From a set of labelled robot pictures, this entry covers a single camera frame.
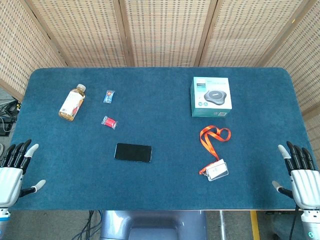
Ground black power equipment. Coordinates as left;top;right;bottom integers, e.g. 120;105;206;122
0;99;22;137

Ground red candy wrapper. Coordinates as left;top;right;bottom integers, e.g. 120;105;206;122
101;115;118;130

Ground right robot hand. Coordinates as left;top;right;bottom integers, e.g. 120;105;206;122
271;141;320;210

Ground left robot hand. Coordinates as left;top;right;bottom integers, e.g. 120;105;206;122
0;139;47;208

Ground orange lanyard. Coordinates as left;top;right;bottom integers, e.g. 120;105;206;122
198;124;232;176

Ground blue candy wrapper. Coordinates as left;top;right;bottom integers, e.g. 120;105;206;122
102;88;116;104

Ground clear badge holder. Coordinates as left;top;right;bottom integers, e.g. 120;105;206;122
203;161;230;182

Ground woven folding screen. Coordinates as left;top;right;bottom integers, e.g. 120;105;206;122
0;0;320;161

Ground smartphone with blue back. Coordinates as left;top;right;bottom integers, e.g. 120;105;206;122
114;142;153;164

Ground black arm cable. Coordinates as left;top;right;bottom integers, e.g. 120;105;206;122
288;204;301;240

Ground yellow floor tape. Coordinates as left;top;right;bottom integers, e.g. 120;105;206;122
250;210;261;240

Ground metal table leg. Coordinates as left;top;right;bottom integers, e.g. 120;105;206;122
218;210;226;240

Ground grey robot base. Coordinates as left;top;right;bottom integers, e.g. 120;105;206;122
99;210;208;240

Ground teal speakerphone box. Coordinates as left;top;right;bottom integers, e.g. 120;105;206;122
190;76;233;118

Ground blue table mat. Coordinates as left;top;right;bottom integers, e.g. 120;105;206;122
0;66;315;211

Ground amber tea bottle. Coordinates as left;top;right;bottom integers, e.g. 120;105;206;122
58;83;87;122

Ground black floor cables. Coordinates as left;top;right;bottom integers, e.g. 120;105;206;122
71;210;104;240

